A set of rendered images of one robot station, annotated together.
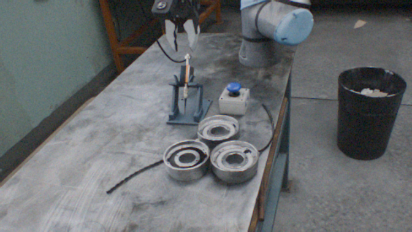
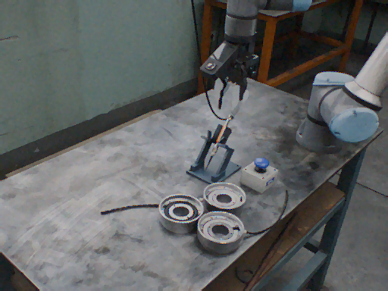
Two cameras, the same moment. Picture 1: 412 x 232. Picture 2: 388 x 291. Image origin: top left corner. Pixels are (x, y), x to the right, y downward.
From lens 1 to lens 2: 0.32 m
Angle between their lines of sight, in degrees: 14
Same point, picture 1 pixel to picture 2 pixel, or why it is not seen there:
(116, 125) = (142, 155)
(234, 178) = (210, 246)
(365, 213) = not seen: outside the picture
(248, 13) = (317, 92)
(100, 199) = (93, 217)
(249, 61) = (303, 141)
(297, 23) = (355, 122)
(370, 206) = not seen: outside the picture
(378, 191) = not seen: outside the picture
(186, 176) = (170, 226)
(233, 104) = (254, 179)
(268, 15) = (332, 101)
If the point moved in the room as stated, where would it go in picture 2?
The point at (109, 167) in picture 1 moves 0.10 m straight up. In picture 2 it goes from (115, 192) to (114, 159)
